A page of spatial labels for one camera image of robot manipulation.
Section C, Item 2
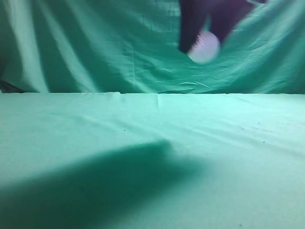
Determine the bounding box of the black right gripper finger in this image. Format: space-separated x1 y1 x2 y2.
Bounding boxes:
210 0 255 44

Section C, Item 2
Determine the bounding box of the green table cloth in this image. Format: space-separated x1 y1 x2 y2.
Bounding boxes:
0 93 305 229

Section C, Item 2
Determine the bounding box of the white dimpled ball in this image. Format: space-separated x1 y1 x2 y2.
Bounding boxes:
187 31 220 64

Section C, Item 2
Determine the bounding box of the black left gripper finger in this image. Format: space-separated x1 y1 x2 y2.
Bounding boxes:
178 0 209 53

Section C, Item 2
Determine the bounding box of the green backdrop curtain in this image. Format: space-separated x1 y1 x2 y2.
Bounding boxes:
0 0 305 94

